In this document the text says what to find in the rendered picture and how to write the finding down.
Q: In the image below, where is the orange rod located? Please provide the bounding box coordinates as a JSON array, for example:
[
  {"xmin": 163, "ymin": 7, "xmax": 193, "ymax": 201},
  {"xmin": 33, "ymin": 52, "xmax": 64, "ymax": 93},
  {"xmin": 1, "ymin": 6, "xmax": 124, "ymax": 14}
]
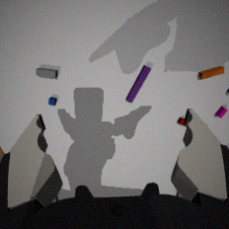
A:
[{"xmin": 198, "ymin": 66, "xmax": 224, "ymax": 80}]

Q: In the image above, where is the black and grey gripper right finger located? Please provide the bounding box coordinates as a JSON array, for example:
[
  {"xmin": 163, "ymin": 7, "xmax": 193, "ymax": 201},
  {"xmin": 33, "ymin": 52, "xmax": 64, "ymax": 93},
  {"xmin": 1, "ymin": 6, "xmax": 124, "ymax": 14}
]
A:
[{"xmin": 171, "ymin": 109, "xmax": 229, "ymax": 229}]

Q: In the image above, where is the red rod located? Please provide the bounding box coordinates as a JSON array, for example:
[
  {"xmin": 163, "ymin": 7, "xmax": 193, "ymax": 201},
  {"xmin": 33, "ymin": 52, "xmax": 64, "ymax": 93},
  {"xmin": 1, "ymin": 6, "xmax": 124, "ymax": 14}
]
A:
[{"xmin": 177, "ymin": 117, "xmax": 185, "ymax": 125}]

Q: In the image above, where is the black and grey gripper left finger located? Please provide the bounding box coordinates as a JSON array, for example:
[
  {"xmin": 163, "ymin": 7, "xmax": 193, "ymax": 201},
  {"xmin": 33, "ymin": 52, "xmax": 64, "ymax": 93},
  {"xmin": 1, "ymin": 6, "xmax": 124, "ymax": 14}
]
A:
[{"xmin": 0, "ymin": 114, "xmax": 62, "ymax": 229}]

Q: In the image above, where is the purple rod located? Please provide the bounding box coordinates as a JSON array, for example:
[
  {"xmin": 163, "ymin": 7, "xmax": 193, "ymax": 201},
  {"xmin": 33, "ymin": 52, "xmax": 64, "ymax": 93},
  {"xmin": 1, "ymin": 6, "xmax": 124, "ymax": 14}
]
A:
[{"xmin": 126, "ymin": 65, "xmax": 151, "ymax": 103}]

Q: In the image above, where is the magenta rod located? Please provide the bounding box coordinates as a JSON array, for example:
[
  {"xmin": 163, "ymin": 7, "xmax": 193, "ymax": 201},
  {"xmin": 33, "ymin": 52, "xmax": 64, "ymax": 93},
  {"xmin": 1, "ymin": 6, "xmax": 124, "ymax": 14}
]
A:
[{"xmin": 215, "ymin": 106, "xmax": 228, "ymax": 118}]

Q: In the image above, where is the grey rod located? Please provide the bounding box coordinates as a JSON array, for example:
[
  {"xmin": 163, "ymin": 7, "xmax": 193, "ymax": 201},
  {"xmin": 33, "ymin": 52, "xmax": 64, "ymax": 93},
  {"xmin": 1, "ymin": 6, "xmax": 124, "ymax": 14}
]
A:
[{"xmin": 36, "ymin": 68, "xmax": 58, "ymax": 78}]

